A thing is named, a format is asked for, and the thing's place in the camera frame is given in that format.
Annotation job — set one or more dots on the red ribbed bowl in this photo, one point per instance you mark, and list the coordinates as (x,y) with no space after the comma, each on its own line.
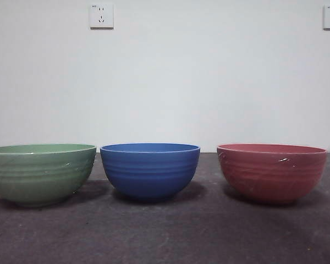
(272,176)

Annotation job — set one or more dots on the green ribbed bowl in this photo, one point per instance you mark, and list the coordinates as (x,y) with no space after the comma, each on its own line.
(41,176)

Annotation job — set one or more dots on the blue ribbed bowl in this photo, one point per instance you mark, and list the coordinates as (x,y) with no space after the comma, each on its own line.
(151,173)

